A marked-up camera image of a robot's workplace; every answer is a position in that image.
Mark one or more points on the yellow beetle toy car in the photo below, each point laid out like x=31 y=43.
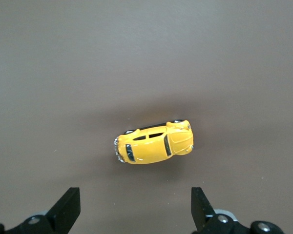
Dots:
x=151 y=143

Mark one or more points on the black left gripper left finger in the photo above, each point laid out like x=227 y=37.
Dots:
x=61 y=214

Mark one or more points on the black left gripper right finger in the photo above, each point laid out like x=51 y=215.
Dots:
x=205 y=219

